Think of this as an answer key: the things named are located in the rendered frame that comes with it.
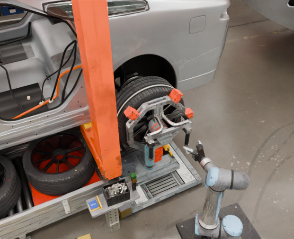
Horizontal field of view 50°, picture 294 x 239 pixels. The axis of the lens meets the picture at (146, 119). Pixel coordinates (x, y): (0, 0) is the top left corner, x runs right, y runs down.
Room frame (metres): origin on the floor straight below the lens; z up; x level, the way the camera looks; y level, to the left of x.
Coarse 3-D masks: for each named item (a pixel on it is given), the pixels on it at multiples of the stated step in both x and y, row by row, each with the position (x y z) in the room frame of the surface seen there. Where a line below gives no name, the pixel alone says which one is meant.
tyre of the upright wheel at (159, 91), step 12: (132, 84) 2.13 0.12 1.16; (144, 84) 2.10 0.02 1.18; (156, 84) 2.11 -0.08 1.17; (168, 84) 2.19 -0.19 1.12; (120, 96) 2.06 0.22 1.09; (144, 96) 1.97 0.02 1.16; (156, 96) 2.02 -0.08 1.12; (120, 108) 1.96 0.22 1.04; (120, 120) 1.88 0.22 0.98; (120, 132) 1.87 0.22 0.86; (144, 144) 1.97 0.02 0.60
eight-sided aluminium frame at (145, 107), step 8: (168, 96) 2.03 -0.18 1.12; (144, 104) 1.92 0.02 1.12; (152, 104) 1.92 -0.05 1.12; (160, 104) 1.95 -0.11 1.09; (176, 104) 2.01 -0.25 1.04; (144, 112) 1.88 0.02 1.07; (184, 112) 2.05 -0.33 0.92; (128, 120) 1.87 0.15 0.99; (136, 120) 1.85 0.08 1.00; (128, 128) 1.81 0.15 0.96; (128, 136) 1.82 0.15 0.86; (128, 144) 1.83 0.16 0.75; (136, 144) 1.85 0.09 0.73; (160, 144) 1.95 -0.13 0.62
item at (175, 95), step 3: (174, 90) 2.05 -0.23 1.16; (177, 90) 2.07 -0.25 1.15; (171, 93) 2.05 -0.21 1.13; (174, 93) 2.03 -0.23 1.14; (177, 93) 2.01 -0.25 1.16; (180, 93) 2.03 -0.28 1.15; (171, 96) 2.03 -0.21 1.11; (174, 96) 2.01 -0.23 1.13; (177, 96) 2.01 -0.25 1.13; (180, 96) 2.02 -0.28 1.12; (174, 99) 2.00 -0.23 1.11; (177, 99) 2.01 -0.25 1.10; (177, 102) 2.01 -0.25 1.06
